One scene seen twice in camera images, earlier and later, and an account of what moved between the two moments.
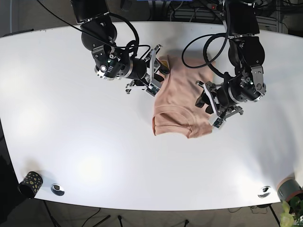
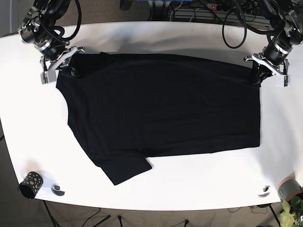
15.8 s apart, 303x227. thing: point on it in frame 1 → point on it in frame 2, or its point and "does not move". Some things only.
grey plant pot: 288,188 does not move
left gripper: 155,82 → 49,74
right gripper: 221,111 → 283,80
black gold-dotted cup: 31,184 does not move
